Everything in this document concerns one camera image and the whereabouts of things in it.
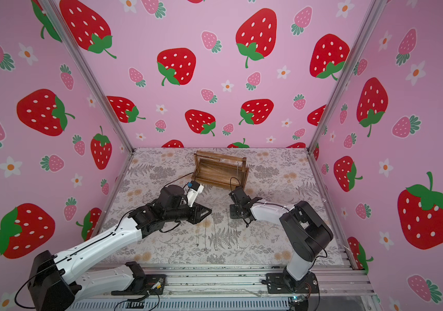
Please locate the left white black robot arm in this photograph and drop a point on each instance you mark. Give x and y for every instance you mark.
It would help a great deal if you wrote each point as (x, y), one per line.
(57, 281)

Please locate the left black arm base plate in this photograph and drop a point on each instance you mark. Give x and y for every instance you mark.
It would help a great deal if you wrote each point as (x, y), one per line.
(153, 283)

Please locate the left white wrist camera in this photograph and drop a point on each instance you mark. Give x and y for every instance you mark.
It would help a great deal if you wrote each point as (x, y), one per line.
(194, 190)

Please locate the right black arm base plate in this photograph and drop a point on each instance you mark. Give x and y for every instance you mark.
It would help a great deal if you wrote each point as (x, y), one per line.
(283, 283)

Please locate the aluminium rail frame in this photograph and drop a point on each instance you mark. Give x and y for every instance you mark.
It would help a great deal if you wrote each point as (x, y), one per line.
(232, 287)

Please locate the wooden jewelry display stand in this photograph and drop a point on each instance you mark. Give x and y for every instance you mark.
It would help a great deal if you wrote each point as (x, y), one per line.
(219, 170)

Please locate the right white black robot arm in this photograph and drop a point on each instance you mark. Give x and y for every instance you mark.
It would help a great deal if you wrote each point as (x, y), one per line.
(306, 231)

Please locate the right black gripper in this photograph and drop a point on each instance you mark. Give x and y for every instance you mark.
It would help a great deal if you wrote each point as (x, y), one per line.
(237, 208)

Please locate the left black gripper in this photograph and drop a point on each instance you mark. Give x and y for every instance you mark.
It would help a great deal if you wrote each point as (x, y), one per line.
(196, 213)

